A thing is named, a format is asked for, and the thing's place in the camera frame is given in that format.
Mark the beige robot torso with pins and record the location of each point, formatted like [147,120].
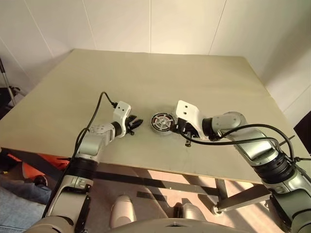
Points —
[175,227]

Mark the orange object under table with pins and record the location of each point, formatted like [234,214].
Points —
[52,161]

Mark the grey table castor wheel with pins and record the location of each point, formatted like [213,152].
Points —
[218,209]

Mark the person in blue jeans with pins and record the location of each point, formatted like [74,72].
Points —
[17,208]

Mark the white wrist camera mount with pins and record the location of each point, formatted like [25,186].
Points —
[122,108]
[188,109]

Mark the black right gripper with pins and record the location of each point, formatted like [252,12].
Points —
[184,127]

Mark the silver pole stand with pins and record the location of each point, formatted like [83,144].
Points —
[7,85]

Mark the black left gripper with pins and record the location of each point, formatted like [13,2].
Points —
[130,126]

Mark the black metal table frame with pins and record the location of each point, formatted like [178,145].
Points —
[145,181]

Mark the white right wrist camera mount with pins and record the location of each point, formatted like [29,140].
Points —
[188,109]

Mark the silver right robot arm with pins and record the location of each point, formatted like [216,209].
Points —
[230,121]

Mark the beige rounded robot shell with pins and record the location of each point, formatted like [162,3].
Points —
[122,211]
[194,211]

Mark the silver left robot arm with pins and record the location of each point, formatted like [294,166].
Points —
[93,143]

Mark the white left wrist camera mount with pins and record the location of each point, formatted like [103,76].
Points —
[122,108]

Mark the black panel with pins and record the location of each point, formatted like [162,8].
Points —
[303,136]

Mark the grey motor housing with copper windings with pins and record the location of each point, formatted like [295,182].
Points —
[160,133]

